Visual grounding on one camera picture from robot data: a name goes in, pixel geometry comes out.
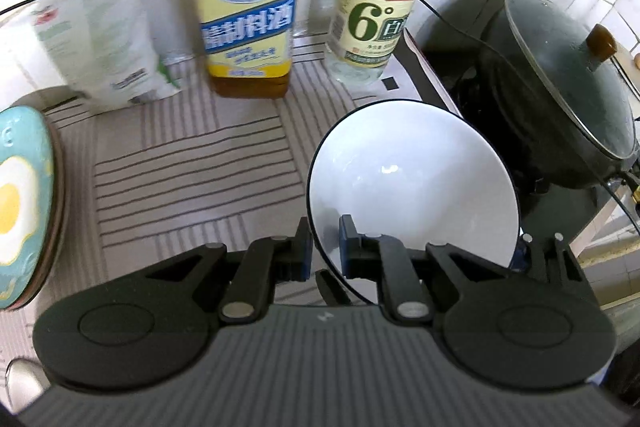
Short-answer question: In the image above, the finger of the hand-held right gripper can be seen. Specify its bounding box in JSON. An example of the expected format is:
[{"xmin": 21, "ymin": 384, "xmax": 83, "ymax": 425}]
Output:
[{"xmin": 509, "ymin": 232, "xmax": 592, "ymax": 308}]

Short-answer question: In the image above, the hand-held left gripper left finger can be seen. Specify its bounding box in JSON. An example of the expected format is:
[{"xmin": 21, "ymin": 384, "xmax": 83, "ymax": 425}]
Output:
[{"xmin": 125, "ymin": 217, "xmax": 314, "ymax": 324}]

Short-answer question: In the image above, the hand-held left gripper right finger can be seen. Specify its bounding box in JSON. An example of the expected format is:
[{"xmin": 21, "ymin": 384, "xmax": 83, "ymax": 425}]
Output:
[{"xmin": 339, "ymin": 215, "xmax": 521, "ymax": 324}]

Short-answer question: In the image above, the white bowl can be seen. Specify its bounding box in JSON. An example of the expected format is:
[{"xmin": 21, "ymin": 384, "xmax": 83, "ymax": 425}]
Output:
[{"xmin": 306, "ymin": 101, "xmax": 522, "ymax": 303}]

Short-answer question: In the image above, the blue fried egg plate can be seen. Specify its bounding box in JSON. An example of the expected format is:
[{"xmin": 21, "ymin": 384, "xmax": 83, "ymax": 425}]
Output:
[{"xmin": 0, "ymin": 106, "xmax": 56, "ymax": 310}]

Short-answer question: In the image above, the grey striped tablecloth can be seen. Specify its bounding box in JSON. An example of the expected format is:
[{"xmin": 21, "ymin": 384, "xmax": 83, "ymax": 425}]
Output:
[{"xmin": 0, "ymin": 29, "xmax": 466, "ymax": 358}]

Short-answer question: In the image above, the glass wok lid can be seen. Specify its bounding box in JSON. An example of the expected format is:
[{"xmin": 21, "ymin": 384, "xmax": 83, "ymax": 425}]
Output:
[{"xmin": 502, "ymin": 0, "xmax": 640, "ymax": 162}]

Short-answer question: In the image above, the dark wok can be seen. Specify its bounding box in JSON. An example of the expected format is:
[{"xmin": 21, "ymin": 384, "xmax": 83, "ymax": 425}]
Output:
[{"xmin": 450, "ymin": 0, "xmax": 640, "ymax": 192}]

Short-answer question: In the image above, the black gas stove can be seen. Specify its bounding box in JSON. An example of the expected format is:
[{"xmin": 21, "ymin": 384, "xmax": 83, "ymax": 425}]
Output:
[{"xmin": 415, "ymin": 47, "xmax": 626, "ymax": 258}]

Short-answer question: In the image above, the yellow label cooking wine bottle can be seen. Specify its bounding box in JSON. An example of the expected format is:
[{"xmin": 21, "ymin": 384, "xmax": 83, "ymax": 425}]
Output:
[{"xmin": 186, "ymin": 0, "xmax": 307, "ymax": 98}]

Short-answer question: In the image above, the white plastic bag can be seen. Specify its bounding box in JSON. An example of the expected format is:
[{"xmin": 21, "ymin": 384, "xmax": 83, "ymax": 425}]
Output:
[{"xmin": 20, "ymin": 0, "xmax": 183, "ymax": 112}]

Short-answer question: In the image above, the grey metal object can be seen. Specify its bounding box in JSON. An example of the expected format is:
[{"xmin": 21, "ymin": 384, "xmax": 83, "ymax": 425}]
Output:
[{"xmin": 4, "ymin": 357, "xmax": 48, "ymax": 415}]

